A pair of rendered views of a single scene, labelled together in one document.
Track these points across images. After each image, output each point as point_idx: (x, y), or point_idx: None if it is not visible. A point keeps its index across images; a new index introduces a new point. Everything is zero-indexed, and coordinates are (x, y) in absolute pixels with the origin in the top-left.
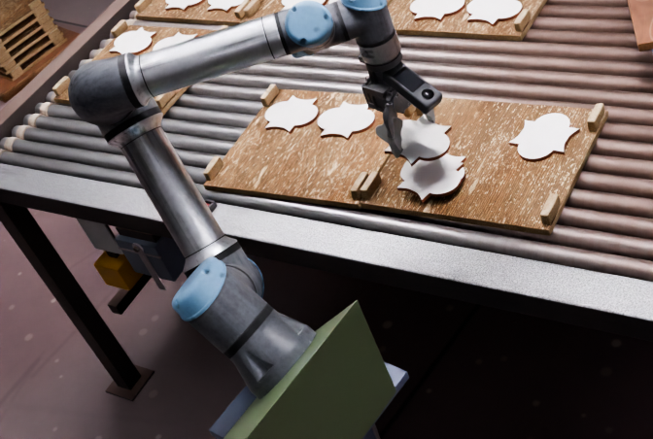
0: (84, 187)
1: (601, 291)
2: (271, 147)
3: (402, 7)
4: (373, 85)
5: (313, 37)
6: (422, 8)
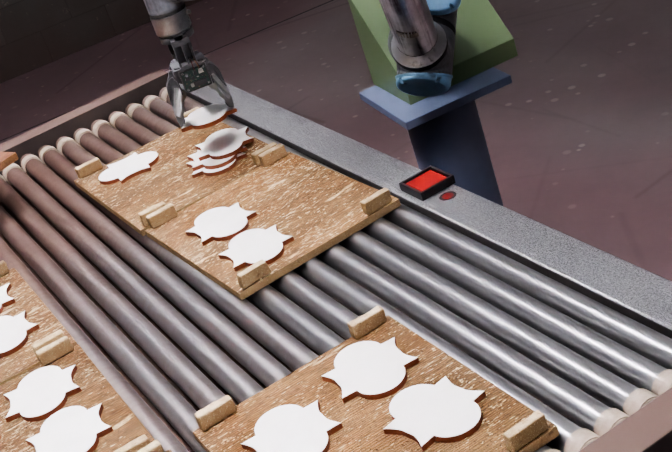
0: (548, 251)
1: None
2: (305, 220)
3: (19, 358)
4: (199, 58)
5: None
6: (14, 335)
